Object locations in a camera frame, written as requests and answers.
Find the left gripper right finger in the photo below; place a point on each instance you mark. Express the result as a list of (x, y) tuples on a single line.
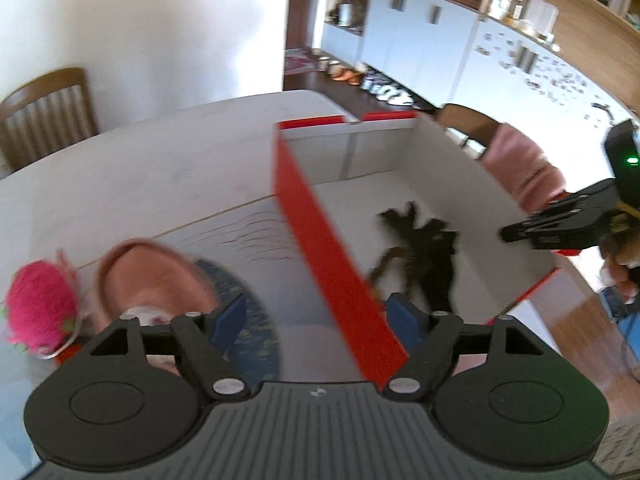
[(429, 340)]

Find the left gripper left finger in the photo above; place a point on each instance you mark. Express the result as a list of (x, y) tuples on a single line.
[(202, 340)]

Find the dark brown furry scarf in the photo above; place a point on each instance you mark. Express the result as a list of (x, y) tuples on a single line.
[(427, 255)]

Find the pink fleece hat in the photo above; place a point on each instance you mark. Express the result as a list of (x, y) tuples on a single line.
[(150, 281)]

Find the red white cardboard box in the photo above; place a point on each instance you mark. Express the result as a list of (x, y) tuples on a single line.
[(334, 178)]

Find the pink fuzzy strawberry plush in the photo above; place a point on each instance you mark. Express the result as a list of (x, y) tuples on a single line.
[(42, 306)]

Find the person's right hand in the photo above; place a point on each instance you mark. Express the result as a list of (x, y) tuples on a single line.
[(615, 269)]

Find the blue gold-speckled placemat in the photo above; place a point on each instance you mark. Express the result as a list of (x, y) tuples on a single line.
[(256, 352)]

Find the near wooden chair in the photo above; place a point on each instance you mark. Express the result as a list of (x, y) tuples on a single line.
[(476, 128)]

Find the wooden chair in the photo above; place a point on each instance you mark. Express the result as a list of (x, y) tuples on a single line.
[(50, 113), (476, 128)]

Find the white refrigerator with magnets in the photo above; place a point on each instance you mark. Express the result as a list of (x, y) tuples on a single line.
[(512, 78)]

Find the row of shoes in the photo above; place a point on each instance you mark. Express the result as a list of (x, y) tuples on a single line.
[(370, 81)]

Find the far wooden chair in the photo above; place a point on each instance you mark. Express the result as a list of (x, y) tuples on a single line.
[(50, 113)]

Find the red patterned doormat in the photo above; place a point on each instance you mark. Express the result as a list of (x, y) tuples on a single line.
[(299, 61)]

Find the white wall cabinet unit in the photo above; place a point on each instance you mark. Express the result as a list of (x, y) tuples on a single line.
[(422, 43)]

